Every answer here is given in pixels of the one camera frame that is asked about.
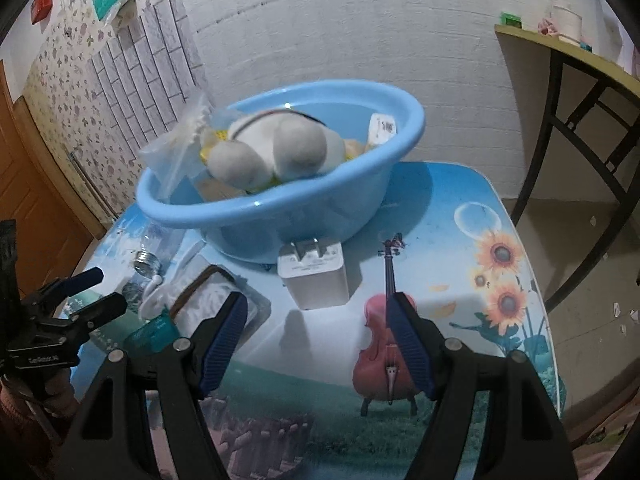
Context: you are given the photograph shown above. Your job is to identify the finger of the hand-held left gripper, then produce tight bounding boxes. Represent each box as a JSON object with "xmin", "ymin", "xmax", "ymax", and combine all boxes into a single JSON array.
[
  {"xmin": 22, "ymin": 267, "xmax": 104, "ymax": 311},
  {"xmin": 45, "ymin": 294, "xmax": 128, "ymax": 333}
]

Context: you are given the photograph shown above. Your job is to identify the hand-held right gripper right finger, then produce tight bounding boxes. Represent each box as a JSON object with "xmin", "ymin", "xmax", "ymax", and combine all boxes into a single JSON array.
[{"xmin": 387, "ymin": 291, "xmax": 571, "ymax": 480}]

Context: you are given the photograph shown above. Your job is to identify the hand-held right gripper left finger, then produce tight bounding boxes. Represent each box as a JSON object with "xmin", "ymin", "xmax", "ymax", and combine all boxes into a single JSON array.
[{"xmin": 65, "ymin": 290, "xmax": 249, "ymax": 480}]

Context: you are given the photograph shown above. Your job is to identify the white power adapter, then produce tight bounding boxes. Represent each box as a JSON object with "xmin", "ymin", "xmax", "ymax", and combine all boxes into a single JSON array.
[{"xmin": 277, "ymin": 238, "xmax": 349, "ymax": 311}]

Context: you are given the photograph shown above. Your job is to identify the blue plastic basin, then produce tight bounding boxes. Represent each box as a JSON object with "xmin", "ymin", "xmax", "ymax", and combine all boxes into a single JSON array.
[{"xmin": 136, "ymin": 78, "xmax": 427, "ymax": 263}]

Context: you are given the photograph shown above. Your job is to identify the zip bag of wooden swabs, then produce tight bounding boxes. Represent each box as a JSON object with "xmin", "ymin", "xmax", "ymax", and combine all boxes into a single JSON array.
[{"xmin": 137, "ymin": 92, "xmax": 221, "ymax": 201}]

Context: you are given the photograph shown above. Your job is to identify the beige plush toy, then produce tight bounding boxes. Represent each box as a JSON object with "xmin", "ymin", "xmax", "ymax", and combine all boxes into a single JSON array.
[{"xmin": 202, "ymin": 109, "xmax": 366, "ymax": 192}]

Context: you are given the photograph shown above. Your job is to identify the white carton box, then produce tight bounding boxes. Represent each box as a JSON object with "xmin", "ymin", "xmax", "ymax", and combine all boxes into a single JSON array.
[{"xmin": 366, "ymin": 113, "xmax": 399, "ymax": 150}]

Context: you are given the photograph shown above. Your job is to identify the white swab pack brown band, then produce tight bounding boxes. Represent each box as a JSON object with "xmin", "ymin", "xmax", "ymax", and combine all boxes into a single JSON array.
[{"xmin": 167, "ymin": 240, "xmax": 273, "ymax": 343}]

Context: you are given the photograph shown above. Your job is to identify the white plastic hook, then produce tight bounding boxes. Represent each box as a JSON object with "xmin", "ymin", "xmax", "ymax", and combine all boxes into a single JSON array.
[{"xmin": 137, "ymin": 274, "xmax": 173, "ymax": 322}]

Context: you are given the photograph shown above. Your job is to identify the teal packet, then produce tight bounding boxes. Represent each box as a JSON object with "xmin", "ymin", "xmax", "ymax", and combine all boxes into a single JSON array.
[{"xmin": 122, "ymin": 310, "xmax": 181, "ymax": 356}]

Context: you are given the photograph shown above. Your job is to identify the small glass bottle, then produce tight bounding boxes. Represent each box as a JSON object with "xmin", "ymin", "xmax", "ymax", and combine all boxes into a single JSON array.
[{"xmin": 132, "ymin": 232, "xmax": 173, "ymax": 278}]

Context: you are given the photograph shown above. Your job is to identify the wooden door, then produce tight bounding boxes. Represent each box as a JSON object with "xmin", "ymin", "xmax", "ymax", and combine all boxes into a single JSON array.
[{"xmin": 0, "ymin": 60, "xmax": 108, "ymax": 301}]

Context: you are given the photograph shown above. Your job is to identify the wooden side table black legs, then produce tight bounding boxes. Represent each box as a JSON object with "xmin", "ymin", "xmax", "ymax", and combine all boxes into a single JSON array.
[{"xmin": 495, "ymin": 24, "xmax": 640, "ymax": 313}]

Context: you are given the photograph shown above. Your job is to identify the white cup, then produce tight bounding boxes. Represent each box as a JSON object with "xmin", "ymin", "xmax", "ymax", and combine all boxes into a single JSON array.
[{"xmin": 551, "ymin": 5, "xmax": 582, "ymax": 43}]

